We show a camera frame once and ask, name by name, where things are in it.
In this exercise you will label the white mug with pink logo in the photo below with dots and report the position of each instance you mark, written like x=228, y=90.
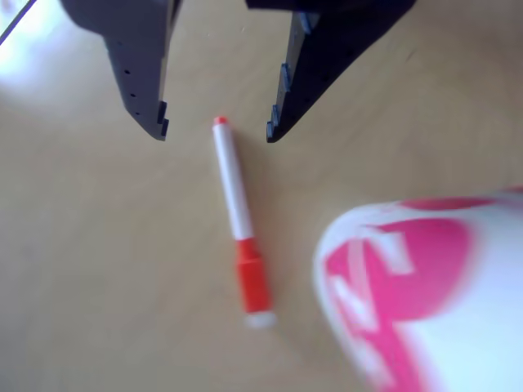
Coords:
x=449, y=326

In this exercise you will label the white pen with red cap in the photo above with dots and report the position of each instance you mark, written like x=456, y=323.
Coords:
x=231, y=183

